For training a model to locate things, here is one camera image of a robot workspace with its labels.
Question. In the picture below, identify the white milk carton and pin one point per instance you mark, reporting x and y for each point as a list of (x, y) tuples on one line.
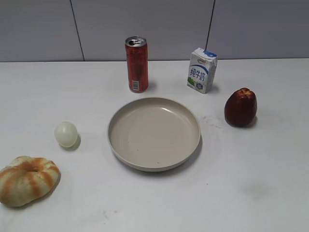
[(201, 72)]

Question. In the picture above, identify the white round onion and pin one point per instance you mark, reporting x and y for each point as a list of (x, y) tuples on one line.
[(66, 134)]

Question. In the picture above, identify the beige round plate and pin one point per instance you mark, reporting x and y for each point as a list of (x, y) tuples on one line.
[(154, 134)]

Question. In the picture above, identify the striped round bread bun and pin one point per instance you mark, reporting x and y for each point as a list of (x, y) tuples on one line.
[(27, 179)]

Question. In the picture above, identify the red soda can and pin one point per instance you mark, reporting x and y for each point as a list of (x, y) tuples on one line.
[(137, 63)]

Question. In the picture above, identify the dark red apple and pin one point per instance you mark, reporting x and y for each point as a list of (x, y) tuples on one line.
[(241, 107)]

